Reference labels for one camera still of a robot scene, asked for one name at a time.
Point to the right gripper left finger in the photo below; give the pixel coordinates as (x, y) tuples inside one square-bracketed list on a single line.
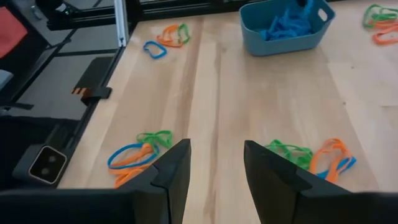
[(171, 193)]

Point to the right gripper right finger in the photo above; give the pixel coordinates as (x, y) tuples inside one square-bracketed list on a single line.
[(273, 193)]

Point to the black mat with hazard stripes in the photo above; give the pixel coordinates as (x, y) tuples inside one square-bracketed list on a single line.
[(96, 71)]

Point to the blue plastic basket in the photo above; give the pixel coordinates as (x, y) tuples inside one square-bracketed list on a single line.
[(280, 46)]

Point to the black controller box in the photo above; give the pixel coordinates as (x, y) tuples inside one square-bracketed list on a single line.
[(53, 6)]

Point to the red object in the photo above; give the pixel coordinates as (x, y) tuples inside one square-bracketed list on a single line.
[(9, 29)]

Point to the small black depth camera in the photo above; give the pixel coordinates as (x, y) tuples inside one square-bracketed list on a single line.
[(46, 165)]

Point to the silver aluminium post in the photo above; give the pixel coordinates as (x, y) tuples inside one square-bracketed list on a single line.
[(121, 25)]

